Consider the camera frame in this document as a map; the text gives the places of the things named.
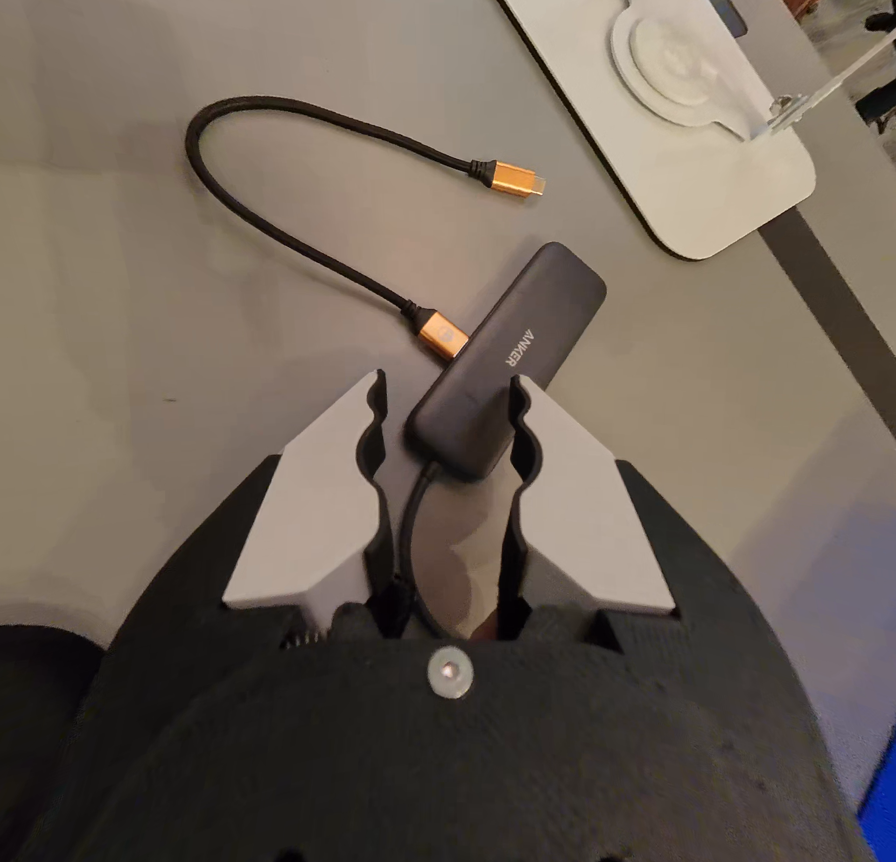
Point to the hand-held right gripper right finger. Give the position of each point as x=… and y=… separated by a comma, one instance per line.
x=595, y=526

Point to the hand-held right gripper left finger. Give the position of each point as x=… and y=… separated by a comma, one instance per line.
x=308, y=526

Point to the black slim usb hub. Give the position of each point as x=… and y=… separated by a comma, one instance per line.
x=518, y=330

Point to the blue plastic bin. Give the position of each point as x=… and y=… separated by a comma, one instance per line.
x=882, y=823

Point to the black foam wrist rest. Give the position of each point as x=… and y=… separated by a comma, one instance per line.
x=35, y=722

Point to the white document stand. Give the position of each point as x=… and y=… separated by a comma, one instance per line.
x=700, y=177

